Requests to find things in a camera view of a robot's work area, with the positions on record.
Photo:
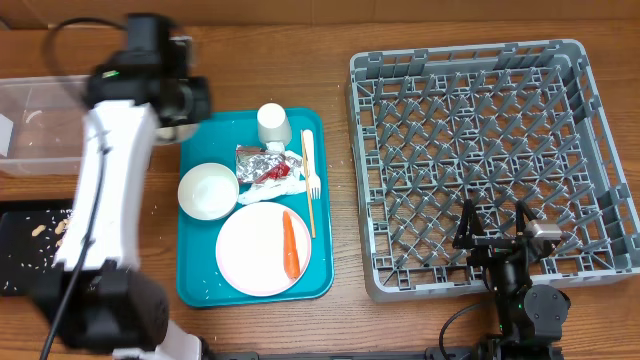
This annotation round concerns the pile of rice and peanuts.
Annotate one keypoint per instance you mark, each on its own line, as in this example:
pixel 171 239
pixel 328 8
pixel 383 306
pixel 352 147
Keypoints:
pixel 50 232

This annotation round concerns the grey plastic dishwasher rack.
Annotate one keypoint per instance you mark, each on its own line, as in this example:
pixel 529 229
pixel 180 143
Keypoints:
pixel 496 124

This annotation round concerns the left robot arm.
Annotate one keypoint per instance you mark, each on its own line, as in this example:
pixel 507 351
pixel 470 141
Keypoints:
pixel 95 296

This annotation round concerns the wooden chopstick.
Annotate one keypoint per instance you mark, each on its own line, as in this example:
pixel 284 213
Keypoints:
pixel 308 188

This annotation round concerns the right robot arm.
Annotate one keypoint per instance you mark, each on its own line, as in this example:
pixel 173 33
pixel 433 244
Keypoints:
pixel 530 316

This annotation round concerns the black plastic tray bin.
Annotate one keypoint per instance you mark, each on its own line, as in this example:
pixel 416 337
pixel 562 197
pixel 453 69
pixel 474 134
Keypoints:
pixel 30 250

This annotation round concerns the white paper cup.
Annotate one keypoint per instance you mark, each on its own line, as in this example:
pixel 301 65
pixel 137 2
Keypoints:
pixel 273 124

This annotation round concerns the crumpled white tissue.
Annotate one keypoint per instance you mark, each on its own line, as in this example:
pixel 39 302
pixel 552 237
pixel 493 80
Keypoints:
pixel 292 184

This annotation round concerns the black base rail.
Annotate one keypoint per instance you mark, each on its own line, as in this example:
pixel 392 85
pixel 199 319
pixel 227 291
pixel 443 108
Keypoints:
pixel 325 356

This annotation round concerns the white bowl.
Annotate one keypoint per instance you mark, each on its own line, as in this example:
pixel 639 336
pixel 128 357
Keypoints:
pixel 208 191

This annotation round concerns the grey bowl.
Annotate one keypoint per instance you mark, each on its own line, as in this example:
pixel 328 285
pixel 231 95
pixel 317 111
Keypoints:
pixel 173 135

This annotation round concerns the pink round plate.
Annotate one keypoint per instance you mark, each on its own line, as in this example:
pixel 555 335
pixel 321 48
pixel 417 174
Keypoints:
pixel 250 249

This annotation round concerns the white plastic fork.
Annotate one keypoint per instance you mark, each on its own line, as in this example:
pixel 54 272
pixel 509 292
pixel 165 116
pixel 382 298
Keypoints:
pixel 314 180

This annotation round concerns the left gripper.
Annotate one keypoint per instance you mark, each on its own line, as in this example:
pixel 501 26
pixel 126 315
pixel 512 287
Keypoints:
pixel 201 108

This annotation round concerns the clear plastic bin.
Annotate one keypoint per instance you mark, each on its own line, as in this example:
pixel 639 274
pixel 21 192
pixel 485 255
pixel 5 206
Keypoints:
pixel 44 131

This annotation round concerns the orange carrot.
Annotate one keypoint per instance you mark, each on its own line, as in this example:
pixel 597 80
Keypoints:
pixel 291 259

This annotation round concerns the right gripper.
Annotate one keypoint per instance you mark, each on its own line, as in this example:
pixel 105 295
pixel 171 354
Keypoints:
pixel 468 234

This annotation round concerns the foil snack wrapper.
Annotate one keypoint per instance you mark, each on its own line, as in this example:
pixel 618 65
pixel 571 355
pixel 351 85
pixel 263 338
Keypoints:
pixel 255 165

